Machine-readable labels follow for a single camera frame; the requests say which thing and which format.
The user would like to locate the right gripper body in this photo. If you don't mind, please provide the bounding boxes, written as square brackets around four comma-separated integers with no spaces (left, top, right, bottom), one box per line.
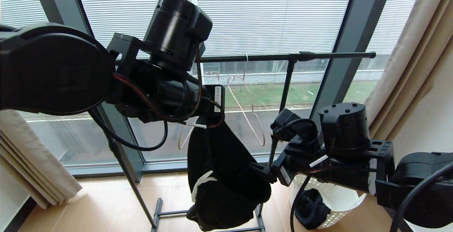
[271,136,373,192]

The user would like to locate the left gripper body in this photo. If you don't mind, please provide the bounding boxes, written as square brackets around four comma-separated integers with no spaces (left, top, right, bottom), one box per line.
[134,64,226,126]

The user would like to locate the pink clothes hanger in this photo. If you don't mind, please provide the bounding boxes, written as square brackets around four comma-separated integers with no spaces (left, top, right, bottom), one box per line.
[177,71,220,150]
[226,54,266,147]

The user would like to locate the black shorts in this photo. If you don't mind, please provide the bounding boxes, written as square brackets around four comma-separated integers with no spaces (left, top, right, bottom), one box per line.
[187,117,272,232]

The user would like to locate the white laundry basket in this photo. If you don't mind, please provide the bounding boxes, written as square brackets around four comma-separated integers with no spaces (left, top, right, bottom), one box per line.
[290,174,367,230]

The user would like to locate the heap of clothes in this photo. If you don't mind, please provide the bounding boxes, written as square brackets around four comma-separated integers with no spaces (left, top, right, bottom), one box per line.
[294,188,332,230]

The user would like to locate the black clothes rack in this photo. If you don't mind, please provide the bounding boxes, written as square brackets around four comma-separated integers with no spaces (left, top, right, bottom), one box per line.
[88,51,377,232]

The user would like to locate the beige curtain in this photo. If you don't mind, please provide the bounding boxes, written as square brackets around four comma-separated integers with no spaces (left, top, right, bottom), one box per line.
[364,0,453,141]
[0,109,83,210]

